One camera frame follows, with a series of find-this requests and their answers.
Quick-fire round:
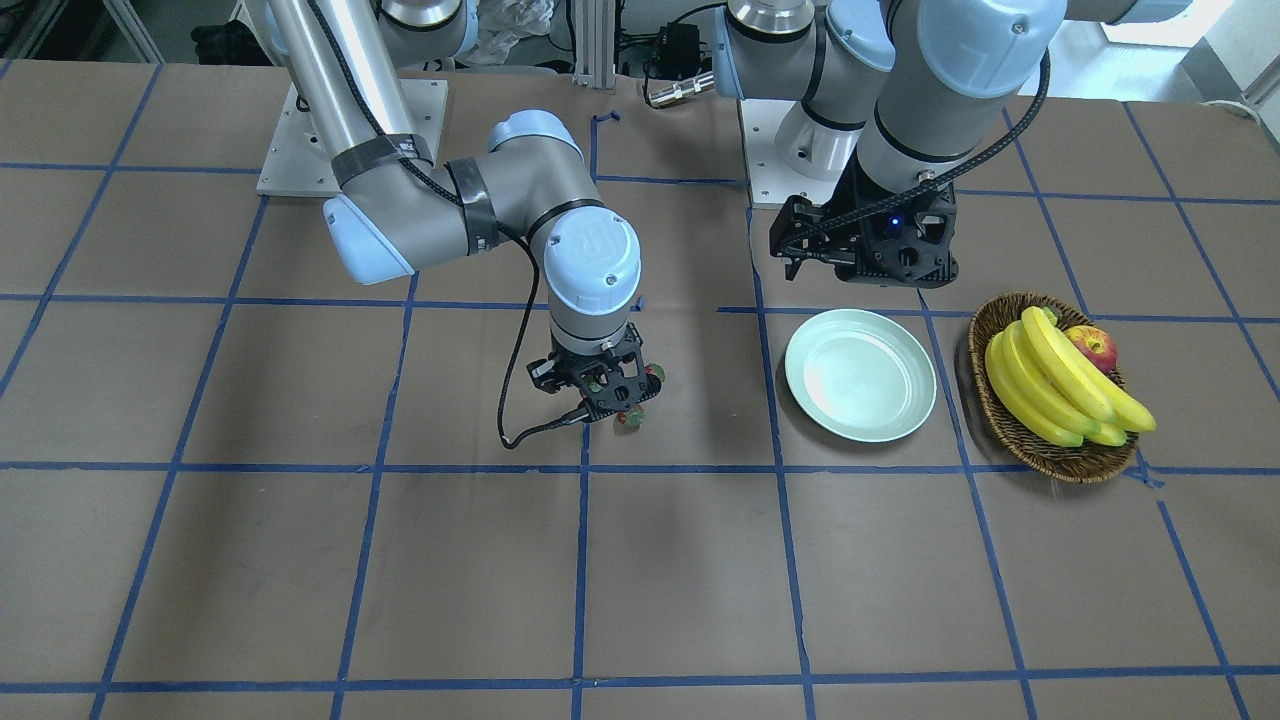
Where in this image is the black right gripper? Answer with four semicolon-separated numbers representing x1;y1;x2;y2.
527;325;663;423

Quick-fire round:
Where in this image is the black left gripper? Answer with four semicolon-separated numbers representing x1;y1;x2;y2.
769;165;959;290

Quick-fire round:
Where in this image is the red apple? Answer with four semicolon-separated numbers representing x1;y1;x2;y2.
1065;324;1117;374

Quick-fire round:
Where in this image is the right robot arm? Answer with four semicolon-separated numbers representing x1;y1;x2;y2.
250;1;663;421

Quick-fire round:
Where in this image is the aluminium frame post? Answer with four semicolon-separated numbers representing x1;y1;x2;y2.
566;0;618;94

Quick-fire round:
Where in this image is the yellow banana bunch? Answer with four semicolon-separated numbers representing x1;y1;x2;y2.
983;305;1157;448

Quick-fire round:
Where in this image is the light green plate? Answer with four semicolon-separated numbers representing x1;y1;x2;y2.
783;309;938;443

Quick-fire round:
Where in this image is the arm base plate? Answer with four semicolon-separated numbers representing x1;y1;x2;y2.
739;99;861;209
256;79;449;199

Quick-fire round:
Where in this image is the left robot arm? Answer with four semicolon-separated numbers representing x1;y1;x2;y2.
713;1;1187;290

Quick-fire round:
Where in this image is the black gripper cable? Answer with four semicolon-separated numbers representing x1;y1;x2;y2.
497;231;591;451

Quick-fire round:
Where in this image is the wicker basket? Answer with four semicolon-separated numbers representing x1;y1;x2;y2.
963;292;1156;483

